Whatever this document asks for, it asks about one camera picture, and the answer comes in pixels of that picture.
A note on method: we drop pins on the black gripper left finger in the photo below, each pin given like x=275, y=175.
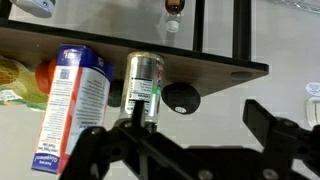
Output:
x=88, y=150

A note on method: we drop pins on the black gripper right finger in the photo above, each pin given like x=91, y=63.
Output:
x=278, y=136

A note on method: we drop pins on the dark wood metal shelf unit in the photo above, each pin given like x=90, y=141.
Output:
x=200, y=71

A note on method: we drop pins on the brown bottle white cap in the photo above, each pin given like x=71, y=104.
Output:
x=174, y=13

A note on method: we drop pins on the blue white red box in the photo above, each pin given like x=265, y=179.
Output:
x=76, y=100

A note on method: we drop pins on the round white sticker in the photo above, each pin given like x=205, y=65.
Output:
x=314, y=88

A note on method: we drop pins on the orange fruit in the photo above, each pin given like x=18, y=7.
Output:
x=42, y=78

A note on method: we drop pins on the black round knob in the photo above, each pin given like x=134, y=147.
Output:
x=181, y=98

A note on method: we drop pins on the white wall plate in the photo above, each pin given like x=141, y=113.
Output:
x=314, y=111

